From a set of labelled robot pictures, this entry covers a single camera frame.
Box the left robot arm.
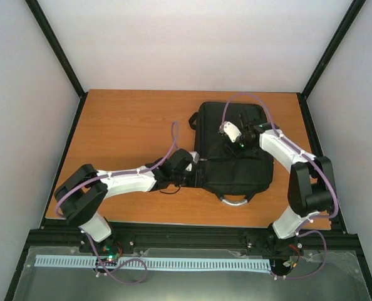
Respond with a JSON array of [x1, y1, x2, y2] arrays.
[[54, 161, 197, 253]]

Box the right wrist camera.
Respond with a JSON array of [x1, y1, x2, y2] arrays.
[[217, 112, 273, 144]]

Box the black student bag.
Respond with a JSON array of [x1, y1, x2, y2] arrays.
[[189, 102, 274, 206]]

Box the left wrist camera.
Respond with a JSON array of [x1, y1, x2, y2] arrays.
[[168, 149, 200, 172]]

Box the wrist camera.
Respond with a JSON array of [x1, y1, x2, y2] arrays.
[[168, 149, 200, 172], [217, 112, 273, 144]]

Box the black aluminium frame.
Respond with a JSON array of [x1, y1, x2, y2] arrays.
[[5, 1, 372, 300]]

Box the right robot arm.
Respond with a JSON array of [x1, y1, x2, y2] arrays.
[[227, 127, 339, 240]]

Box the light blue cable duct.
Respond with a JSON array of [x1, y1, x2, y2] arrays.
[[34, 255, 271, 273]]

